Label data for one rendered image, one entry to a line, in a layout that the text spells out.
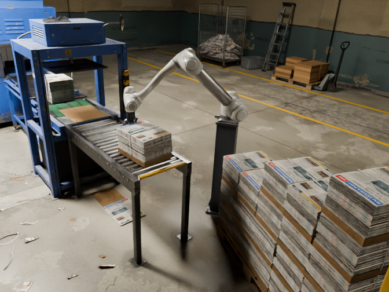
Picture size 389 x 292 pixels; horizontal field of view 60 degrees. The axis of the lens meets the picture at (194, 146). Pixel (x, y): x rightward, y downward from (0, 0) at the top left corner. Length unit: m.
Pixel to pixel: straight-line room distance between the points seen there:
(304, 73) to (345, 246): 7.16
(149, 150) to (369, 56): 7.28
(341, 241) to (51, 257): 2.30
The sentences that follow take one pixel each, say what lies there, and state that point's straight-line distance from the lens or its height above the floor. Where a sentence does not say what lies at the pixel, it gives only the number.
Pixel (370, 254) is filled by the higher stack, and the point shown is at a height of 1.00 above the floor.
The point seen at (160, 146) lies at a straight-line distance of 2.69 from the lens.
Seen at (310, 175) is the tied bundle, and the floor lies 1.06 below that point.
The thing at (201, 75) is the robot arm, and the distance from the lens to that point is 2.71.
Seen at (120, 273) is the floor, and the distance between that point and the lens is 2.95.
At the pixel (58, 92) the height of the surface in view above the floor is 0.92.
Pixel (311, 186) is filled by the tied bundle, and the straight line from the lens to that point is 2.14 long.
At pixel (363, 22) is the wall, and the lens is 9.25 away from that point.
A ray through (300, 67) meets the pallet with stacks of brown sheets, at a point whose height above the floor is 0.48.
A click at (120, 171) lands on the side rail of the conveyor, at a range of 2.67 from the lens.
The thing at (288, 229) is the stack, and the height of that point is 0.78.
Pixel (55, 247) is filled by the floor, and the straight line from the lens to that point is 3.29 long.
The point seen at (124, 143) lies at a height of 0.92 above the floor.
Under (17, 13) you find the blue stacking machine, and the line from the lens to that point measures 5.71.
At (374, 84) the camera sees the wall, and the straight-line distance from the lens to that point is 9.19.
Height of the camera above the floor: 2.10
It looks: 25 degrees down
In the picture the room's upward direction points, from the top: 3 degrees clockwise
